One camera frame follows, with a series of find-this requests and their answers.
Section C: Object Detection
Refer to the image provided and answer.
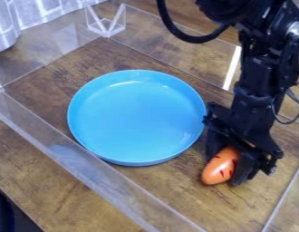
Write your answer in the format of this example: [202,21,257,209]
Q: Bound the clear acrylic enclosure wall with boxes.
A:
[0,0,299,232]

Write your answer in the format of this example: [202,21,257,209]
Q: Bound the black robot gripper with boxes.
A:
[203,86,286,187]

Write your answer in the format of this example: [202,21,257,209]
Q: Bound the black thick cable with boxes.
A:
[156,0,231,44]

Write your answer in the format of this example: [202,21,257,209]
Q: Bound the white grey checked curtain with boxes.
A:
[0,0,108,52]

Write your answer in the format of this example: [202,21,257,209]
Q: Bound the clear acrylic corner bracket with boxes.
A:
[84,4,126,38]

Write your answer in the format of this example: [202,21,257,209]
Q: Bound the blue round tray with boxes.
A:
[68,70,206,167]

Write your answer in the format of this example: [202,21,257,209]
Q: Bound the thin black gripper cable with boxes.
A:
[271,87,299,125]

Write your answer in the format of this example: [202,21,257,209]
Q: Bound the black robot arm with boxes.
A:
[196,0,299,186]

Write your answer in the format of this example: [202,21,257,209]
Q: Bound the orange toy carrot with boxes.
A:
[202,147,240,185]

